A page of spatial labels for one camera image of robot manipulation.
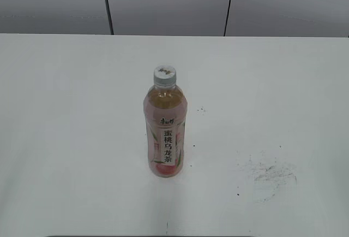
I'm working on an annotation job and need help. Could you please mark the peach oolong tea bottle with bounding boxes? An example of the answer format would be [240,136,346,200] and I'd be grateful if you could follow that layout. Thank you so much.
[143,85,188,177]

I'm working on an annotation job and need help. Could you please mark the white bottle cap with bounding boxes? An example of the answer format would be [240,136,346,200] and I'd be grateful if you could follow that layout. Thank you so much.
[153,66,177,86]

